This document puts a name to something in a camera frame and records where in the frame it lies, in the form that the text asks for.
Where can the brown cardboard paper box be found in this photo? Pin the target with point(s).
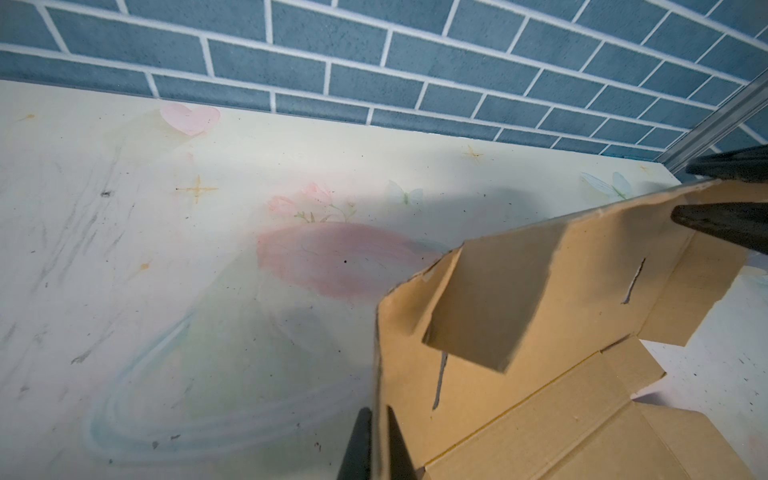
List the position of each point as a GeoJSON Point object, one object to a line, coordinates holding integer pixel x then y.
{"type": "Point", "coordinates": [518, 356]}

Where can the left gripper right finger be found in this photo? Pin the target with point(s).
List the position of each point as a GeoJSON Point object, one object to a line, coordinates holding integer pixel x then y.
{"type": "Point", "coordinates": [399, 461]}

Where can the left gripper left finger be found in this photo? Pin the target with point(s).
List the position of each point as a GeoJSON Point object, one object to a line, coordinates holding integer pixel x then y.
{"type": "Point", "coordinates": [356, 462]}

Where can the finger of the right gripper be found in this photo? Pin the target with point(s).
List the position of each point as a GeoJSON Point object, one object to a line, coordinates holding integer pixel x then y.
{"type": "Point", "coordinates": [748, 165]}
{"type": "Point", "coordinates": [739, 223]}

